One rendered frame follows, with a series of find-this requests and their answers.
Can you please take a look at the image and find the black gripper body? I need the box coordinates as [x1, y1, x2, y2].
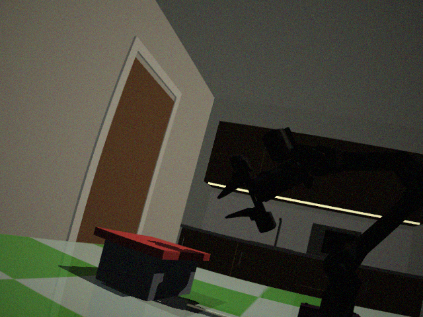
[229, 154, 286, 233]

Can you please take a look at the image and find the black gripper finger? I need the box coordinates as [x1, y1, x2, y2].
[217, 172, 246, 199]
[225, 208, 255, 221]

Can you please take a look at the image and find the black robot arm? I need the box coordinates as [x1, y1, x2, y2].
[262, 127, 423, 317]

